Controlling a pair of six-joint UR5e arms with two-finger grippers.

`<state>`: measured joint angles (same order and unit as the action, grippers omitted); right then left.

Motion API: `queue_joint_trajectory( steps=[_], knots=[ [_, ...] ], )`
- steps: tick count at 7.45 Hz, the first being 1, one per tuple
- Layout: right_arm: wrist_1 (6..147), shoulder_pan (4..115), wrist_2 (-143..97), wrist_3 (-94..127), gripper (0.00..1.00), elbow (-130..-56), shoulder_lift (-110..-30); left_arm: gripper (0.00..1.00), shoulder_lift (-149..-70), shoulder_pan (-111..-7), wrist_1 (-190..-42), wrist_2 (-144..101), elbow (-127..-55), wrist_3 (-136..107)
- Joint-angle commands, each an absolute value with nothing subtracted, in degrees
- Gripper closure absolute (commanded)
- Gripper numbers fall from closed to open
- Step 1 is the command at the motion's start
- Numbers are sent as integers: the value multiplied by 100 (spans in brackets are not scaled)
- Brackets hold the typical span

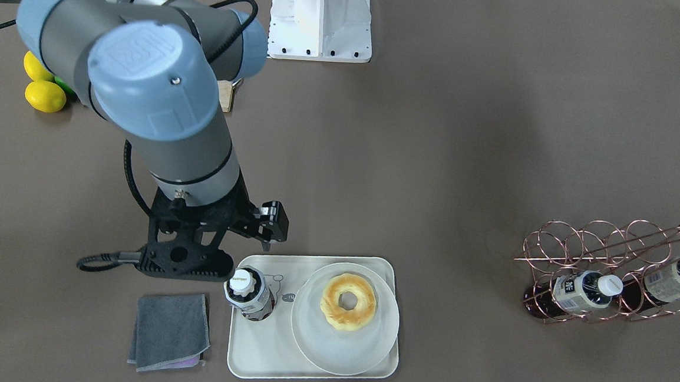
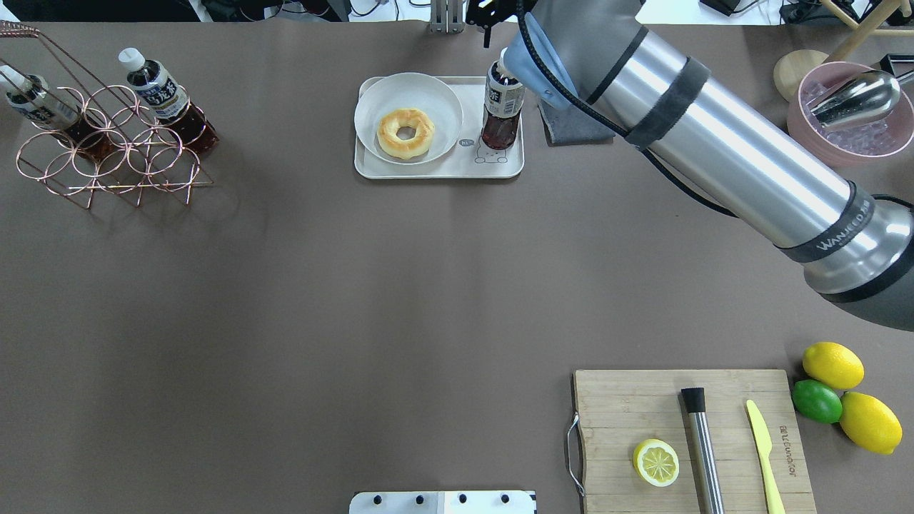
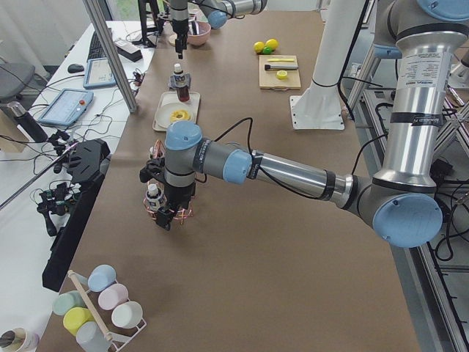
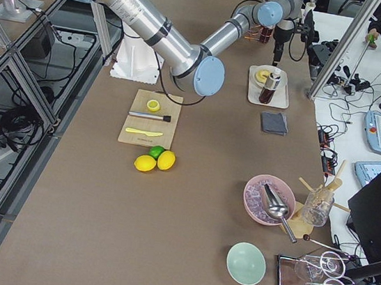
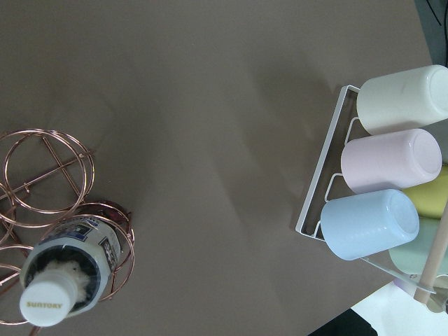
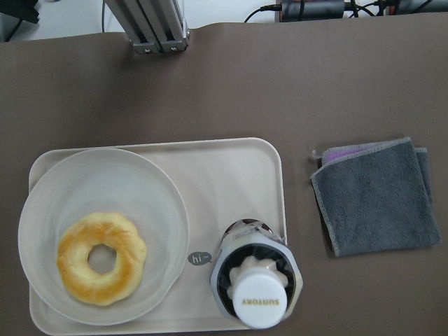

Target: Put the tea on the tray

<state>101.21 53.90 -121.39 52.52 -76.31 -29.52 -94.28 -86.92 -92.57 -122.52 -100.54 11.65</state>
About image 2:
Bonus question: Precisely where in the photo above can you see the pink bowl with ice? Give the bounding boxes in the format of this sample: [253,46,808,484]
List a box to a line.
[787,61,913,167]

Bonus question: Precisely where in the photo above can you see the copper wire bottle rack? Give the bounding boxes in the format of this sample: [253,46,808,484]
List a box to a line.
[2,48,219,209]

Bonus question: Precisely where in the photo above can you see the glazed donut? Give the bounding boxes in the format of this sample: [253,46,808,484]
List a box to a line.
[376,108,436,160]

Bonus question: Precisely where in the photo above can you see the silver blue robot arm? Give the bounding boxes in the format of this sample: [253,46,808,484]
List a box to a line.
[505,1,913,331]

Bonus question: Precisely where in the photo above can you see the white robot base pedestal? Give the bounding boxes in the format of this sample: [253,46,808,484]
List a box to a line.
[348,489,538,513]

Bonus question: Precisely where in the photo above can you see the tea bottle front of rack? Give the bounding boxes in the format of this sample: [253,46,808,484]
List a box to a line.
[118,48,219,155]

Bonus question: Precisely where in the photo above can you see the yellow lemon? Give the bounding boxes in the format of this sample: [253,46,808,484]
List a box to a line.
[839,391,903,455]
[802,341,865,390]

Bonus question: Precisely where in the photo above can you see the cream rabbit tray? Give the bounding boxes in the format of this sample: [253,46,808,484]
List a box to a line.
[353,77,525,179]

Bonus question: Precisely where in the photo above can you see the aluminium frame post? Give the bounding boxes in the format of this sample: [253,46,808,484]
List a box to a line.
[430,0,466,34]

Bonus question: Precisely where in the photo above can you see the wooden cutting board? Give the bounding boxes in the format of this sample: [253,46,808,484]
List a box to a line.
[573,370,817,513]

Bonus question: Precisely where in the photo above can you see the tea bottle of rack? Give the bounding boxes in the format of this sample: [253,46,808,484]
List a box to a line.
[118,48,219,155]
[1,65,116,163]

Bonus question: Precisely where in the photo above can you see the tea bottle back of rack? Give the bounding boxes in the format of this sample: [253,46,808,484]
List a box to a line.
[1,65,116,163]

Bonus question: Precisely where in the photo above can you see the steel ice scoop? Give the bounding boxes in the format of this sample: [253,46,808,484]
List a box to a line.
[810,69,902,131]

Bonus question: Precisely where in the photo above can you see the half lemon slice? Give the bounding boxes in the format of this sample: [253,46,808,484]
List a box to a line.
[631,438,680,488]

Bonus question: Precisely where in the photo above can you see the white round plate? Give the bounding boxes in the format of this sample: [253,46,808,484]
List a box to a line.
[353,72,463,165]

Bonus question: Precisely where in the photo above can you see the grey folded cloth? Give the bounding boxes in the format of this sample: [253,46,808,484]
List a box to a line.
[538,100,616,146]

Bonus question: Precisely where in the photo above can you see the dark tea bottle white cap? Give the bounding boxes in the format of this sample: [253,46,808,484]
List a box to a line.
[481,49,526,151]

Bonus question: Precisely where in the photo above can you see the wooden mug tree stand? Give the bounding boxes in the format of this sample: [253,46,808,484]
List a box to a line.
[773,1,912,101]

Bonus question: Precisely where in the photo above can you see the green lime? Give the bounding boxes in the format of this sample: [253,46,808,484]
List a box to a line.
[791,378,843,424]

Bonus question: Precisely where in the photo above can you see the yellow plastic knife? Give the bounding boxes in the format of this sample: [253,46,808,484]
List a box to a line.
[745,399,786,514]

